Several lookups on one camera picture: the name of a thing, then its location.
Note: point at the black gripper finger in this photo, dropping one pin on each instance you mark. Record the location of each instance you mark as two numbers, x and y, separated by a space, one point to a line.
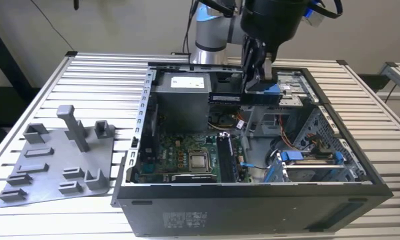
260 65
248 65

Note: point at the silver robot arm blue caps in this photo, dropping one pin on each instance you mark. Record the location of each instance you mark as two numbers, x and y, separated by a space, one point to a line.
214 27

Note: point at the small black hanging object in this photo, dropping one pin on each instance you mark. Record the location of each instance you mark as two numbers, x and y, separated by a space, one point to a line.
76 5

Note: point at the black rear case fan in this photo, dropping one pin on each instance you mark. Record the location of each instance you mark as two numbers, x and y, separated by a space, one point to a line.
151 130

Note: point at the black slanted post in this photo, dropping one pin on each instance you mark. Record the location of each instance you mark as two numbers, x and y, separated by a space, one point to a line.
7 55

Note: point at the narrow blue bay clip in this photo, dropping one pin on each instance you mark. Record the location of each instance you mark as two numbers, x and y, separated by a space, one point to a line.
339 158

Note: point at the blue disk bay latch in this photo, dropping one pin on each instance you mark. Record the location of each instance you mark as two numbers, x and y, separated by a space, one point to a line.
291 156

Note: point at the grey plastic parts rack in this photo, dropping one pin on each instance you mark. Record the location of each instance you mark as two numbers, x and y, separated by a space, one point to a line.
44 185

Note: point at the silver CPU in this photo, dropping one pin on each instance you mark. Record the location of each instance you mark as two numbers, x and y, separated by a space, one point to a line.
199 162

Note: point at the blue-grey metal disk bay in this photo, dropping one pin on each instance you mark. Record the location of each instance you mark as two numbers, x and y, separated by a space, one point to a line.
276 172

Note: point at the grey metal drive cage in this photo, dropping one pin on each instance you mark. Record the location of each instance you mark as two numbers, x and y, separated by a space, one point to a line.
256 117

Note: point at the black labelled plastic cover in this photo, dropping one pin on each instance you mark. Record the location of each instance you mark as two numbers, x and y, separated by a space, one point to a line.
194 178

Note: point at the small black box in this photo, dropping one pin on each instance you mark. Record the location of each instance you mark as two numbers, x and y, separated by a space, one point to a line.
374 82

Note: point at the green motherboard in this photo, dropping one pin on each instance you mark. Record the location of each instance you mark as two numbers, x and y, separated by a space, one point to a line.
174 150

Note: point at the grey power supply unit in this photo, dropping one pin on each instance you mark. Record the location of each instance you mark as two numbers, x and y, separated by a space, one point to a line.
183 110

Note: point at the black table corner cap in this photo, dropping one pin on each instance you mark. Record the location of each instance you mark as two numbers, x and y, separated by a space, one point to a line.
71 53
342 62
391 64

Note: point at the large black box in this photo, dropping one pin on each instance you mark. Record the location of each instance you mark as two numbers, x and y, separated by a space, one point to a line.
3 107

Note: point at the black open PC case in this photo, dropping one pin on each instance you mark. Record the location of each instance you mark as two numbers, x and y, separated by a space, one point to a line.
240 212

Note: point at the blue drive carrier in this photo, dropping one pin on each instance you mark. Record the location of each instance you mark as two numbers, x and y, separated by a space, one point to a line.
274 89

